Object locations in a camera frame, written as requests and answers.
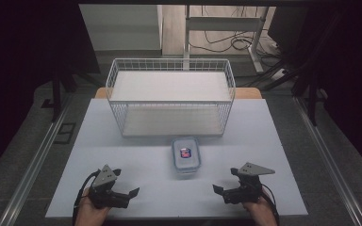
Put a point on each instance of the clear plastic food container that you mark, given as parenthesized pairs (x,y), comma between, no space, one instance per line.
(186,155)

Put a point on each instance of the person's right hand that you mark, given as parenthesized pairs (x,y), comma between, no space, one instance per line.
(262,213)

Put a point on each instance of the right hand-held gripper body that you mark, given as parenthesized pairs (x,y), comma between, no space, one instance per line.
(248,188)

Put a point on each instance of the white cabinet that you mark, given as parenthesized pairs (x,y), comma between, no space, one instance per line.
(122,28)

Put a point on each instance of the white power strip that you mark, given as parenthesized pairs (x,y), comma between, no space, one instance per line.
(278,74)

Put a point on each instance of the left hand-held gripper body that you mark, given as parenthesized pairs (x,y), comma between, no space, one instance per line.
(105,179)

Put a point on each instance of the white desk frame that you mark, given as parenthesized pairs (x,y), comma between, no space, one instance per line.
(223,23)

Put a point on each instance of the metal floor rail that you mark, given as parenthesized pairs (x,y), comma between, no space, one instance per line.
(34,163)
(330,157)

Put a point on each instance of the black stand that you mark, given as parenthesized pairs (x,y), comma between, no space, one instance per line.
(56,91)
(311,94)

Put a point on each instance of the person's left hand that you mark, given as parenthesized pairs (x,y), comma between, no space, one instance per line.
(89,215)

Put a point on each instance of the black floor frame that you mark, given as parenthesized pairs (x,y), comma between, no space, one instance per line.
(65,133)

